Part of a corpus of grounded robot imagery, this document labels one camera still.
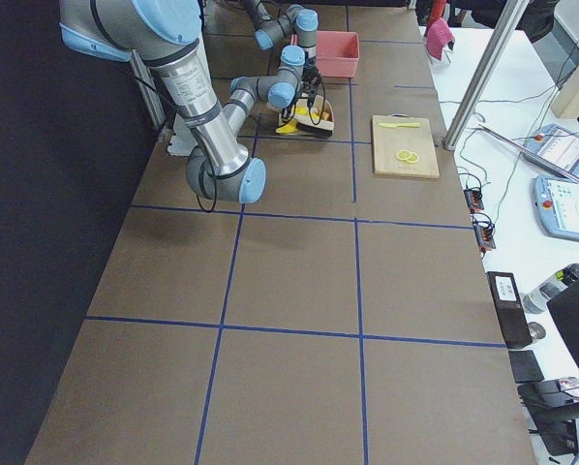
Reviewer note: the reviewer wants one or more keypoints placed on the beige plastic dustpan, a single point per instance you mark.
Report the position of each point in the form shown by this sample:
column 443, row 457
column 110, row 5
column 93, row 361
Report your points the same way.
column 320, row 103

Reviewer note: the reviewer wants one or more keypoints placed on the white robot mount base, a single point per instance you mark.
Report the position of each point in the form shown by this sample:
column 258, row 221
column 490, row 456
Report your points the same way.
column 181, row 140

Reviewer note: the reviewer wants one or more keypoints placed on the yellow plastic knife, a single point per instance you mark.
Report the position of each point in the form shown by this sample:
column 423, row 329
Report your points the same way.
column 390, row 125

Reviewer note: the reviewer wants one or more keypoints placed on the aluminium frame post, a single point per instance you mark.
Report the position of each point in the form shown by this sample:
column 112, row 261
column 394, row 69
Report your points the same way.
column 506, row 25

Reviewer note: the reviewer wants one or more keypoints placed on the clear water bottle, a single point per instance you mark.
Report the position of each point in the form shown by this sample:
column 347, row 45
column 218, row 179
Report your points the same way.
column 535, row 302

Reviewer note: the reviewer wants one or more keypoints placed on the blue teach pendant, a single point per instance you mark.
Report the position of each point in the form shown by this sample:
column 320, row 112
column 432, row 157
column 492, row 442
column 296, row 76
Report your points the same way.
column 554, row 145
column 557, row 206

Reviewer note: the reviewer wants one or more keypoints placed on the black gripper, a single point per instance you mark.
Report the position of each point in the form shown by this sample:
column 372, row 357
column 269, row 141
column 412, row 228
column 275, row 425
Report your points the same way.
column 312, row 76
column 286, row 113

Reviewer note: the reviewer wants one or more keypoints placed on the near blue teach pendant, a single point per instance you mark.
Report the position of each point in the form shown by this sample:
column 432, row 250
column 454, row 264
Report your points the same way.
column 557, row 206

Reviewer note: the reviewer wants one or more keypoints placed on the pink plastic bin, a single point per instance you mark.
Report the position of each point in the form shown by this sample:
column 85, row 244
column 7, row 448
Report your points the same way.
column 337, row 53

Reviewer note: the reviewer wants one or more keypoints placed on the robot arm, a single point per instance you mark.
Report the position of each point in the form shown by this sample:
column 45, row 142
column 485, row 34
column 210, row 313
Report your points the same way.
column 167, row 36
column 294, row 20

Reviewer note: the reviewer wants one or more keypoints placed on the black box white label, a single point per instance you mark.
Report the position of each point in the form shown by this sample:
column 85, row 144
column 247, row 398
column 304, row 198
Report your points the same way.
column 509, row 310

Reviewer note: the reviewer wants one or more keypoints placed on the wooden cutting board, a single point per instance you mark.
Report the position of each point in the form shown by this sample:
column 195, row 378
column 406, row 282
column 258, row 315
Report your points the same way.
column 387, row 142

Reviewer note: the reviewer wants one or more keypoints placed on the red cloth chair back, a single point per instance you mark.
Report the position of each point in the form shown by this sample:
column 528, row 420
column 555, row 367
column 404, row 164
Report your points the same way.
column 437, row 36

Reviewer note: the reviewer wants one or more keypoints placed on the far blue teach pendant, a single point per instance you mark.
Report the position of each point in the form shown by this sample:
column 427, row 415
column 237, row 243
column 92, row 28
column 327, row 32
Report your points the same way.
column 554, row 145

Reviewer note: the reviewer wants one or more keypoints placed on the upper lemon slice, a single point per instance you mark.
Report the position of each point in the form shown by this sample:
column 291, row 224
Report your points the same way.
column 402, row 155

